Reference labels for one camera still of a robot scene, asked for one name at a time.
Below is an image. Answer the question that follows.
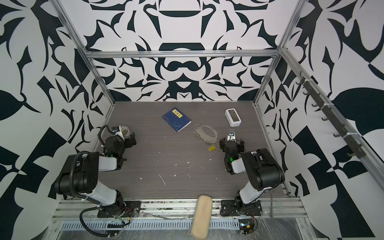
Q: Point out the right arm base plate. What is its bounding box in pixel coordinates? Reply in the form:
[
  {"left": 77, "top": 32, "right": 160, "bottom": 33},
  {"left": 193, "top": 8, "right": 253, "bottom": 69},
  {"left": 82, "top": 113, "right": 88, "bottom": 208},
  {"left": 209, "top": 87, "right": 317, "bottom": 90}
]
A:
[{"left": 220, "top": 200, "right": 263, "bottom": 217}]

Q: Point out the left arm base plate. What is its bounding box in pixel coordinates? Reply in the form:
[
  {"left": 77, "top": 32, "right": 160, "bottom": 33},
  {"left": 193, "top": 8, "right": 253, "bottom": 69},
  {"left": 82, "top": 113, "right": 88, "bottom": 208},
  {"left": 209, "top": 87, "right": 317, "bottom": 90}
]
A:
[{"left": 97, "top": 201, "right": 142, "bottom": 218}]

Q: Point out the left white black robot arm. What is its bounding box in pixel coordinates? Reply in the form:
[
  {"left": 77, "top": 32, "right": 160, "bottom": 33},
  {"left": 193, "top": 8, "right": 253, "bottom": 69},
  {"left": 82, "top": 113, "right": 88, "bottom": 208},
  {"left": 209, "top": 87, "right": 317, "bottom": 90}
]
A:
[{"left": 54, "top": 133, "right": 137, "bottom": 215}]

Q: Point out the wall hook rack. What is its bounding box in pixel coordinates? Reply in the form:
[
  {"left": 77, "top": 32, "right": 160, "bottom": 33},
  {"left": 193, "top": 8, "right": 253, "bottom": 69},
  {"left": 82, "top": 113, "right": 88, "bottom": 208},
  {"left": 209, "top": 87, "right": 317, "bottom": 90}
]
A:
[{"left": 297, "top": 73, "right": 367, "bottom": 159}]

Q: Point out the small circuit board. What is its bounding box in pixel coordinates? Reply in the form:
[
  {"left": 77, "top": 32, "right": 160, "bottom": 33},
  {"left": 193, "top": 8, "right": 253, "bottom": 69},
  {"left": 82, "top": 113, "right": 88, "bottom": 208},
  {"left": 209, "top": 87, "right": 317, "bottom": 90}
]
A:
[{"left": 239, "top": 218, "right": 259, "bottom": 235}]

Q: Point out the clear tape roll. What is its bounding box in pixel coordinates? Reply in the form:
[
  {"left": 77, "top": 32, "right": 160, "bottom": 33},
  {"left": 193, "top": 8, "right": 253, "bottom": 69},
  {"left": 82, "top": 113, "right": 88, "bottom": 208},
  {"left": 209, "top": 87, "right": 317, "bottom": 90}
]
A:
[{"left": 112, "top": 126, "right": 131, "bottom": 140}]

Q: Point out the blue book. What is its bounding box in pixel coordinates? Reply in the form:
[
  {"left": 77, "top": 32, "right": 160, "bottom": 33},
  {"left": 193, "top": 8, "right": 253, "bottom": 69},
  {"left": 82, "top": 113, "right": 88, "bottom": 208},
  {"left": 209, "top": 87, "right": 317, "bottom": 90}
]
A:
[{"left": 162, "top": 108, "right": 192, "bottom": 133}]

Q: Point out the white digital clock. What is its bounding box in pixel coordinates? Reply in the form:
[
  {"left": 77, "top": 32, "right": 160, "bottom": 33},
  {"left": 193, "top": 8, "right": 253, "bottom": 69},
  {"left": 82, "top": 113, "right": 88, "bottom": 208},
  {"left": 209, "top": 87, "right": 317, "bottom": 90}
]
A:
[{"left": 225, "top": 108, "right": 242, "bottom": 127}]

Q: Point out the beige pencil case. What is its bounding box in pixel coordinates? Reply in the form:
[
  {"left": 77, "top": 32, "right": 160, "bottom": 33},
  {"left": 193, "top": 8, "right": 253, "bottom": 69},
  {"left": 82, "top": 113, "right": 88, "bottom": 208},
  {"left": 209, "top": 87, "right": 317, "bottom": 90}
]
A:
[{"left": 189, "top": 195, "right": 213, "bottom": 240}]

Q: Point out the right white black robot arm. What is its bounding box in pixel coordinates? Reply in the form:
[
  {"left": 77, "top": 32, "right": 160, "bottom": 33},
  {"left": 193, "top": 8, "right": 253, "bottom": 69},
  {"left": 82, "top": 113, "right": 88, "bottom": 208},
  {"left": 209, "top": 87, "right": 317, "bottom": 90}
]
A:
[{"left": 219, "top": 137, "right": 285, "bottom": 211}]

